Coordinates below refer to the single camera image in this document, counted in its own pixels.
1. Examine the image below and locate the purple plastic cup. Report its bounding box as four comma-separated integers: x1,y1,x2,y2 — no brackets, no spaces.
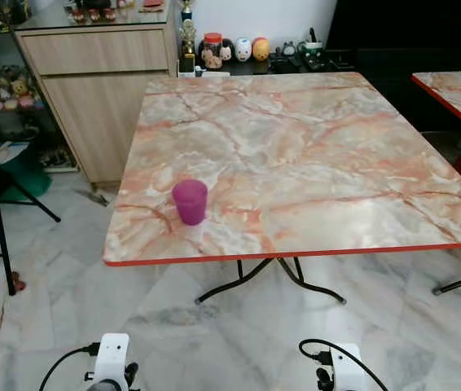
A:
171,179,209,226

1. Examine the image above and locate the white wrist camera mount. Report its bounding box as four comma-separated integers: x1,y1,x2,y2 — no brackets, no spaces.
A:
92,333,131,388
331,343,367,391

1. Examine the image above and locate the black television screen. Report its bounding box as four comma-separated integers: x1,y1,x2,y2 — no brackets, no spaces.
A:
326,0,461,56

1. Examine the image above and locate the white flat box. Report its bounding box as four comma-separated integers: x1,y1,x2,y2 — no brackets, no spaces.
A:
178,70,231,79

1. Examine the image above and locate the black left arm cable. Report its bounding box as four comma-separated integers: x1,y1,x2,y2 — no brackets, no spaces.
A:
39,343,101,391

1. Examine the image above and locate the white round figurine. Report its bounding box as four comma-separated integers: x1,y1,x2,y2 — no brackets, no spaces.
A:
235,37,252,62

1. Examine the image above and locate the yellow round figurine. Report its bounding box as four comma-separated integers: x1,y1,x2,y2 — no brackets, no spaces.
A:
252,37,271,62

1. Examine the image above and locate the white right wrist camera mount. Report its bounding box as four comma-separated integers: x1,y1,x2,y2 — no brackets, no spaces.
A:
331,343,367,391

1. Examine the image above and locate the green mug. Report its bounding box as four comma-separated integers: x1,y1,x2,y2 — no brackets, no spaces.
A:
302,29,326,66

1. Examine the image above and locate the black tripod stand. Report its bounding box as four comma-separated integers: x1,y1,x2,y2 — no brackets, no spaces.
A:
0,98,62,296

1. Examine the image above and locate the black cat figurine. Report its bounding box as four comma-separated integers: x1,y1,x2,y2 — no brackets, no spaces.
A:
220,38,235,64

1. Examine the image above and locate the green plastic bucket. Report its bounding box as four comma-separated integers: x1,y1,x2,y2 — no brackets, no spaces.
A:
0,143,52,199

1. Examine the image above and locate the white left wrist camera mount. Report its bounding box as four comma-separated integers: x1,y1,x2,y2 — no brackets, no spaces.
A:
92,333,131,388

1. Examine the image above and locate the glass display shelf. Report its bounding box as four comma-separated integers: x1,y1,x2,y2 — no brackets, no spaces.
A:
0,0,77,174

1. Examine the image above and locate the gold trophy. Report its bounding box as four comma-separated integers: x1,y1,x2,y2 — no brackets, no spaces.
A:
178,0,200,78

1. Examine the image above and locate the light wooden cabinet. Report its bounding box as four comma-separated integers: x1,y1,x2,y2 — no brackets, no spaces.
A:
15,7,181,187

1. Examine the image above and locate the red-lidded clear jar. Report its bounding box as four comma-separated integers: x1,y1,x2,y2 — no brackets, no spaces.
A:
201,33,224,70

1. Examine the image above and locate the black television console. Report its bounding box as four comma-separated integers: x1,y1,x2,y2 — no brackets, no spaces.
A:
180,51,461,135

